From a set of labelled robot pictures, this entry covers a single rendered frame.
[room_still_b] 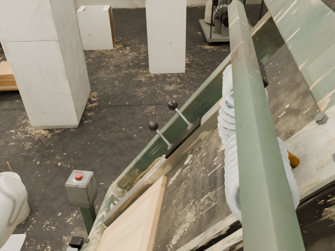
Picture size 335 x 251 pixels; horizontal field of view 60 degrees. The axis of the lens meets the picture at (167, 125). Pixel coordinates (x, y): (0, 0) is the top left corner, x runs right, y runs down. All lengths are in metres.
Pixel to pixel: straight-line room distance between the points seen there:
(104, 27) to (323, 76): 5.50
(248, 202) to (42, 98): 3.45
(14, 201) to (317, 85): 0.61
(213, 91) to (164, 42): 3.51
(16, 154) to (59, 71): 1.01
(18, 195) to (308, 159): 0.57
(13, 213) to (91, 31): 5.36
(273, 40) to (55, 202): 2.33
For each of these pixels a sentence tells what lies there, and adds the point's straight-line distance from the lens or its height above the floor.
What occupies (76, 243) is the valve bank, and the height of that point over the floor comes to 0.76.
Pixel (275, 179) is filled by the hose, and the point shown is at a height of 1.94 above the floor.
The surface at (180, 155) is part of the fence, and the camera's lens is 1.05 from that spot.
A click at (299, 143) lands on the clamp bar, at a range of 0.42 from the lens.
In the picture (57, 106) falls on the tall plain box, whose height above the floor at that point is 0.33.
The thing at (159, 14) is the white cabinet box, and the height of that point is 0.93.
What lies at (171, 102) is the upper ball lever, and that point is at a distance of 1.00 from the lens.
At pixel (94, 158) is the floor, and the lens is 3.20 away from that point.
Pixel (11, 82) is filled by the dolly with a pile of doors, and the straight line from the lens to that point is 4.80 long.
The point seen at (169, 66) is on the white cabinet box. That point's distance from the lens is 4.79.
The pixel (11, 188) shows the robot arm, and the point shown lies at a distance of 0.71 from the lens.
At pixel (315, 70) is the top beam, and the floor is 1.85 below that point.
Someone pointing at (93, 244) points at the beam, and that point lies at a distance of 1.40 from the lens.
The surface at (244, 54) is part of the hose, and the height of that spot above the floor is 1.94.
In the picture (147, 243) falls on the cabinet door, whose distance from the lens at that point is 0.91.
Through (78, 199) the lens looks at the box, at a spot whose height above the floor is 0.82.
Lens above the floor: 2.05
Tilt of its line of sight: 35 degrees down
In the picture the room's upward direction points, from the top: 1 degrees counter-clockwise
